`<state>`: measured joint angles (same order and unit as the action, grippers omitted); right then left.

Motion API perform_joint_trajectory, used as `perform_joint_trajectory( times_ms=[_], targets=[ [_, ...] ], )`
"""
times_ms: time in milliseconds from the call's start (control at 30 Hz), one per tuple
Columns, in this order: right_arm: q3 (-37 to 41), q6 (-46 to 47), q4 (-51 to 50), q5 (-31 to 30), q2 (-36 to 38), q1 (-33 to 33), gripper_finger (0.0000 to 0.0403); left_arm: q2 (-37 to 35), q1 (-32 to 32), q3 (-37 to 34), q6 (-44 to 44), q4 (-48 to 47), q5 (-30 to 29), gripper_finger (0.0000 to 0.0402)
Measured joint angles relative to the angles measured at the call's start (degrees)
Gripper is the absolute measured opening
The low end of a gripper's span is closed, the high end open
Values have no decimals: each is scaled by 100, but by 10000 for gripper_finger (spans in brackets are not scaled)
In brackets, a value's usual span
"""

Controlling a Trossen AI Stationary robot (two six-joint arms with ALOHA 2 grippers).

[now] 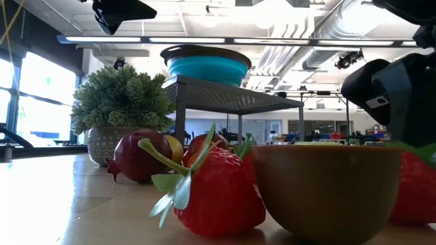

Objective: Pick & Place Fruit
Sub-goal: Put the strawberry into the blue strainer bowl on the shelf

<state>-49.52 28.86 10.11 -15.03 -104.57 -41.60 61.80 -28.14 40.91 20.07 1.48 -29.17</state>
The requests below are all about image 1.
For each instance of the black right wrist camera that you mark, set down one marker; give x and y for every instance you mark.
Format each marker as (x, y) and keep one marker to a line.
(357, 81)

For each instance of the black aluminium table frame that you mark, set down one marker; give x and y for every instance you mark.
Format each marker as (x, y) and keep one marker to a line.
(13, 137)

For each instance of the long ceiling light strip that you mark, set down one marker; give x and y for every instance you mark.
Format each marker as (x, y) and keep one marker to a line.
(187, 40)

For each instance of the black ceiling spotlight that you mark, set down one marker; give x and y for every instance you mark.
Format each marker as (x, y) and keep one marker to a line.
(347, 60)

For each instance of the red plastic strawberry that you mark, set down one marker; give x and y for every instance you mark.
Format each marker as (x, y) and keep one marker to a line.
(415, 190)
(248, 166)
(221, 197)

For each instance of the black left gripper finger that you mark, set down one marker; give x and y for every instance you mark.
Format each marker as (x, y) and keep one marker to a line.
(119, 12)

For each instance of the halved lime with strawberries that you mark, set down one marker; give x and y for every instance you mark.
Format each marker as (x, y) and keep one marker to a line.
(323, 194)

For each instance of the green artificial succulent plant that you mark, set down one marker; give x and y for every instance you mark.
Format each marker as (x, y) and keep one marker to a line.
(119, 95)

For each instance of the blue collapsible colander bowl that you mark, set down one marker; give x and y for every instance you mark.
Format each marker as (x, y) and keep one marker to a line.
(207, 69)

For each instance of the grey perforated metal shelf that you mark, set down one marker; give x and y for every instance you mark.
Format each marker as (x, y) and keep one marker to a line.
(221, 98)

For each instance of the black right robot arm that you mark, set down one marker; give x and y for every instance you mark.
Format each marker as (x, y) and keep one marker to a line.
(408, 8)

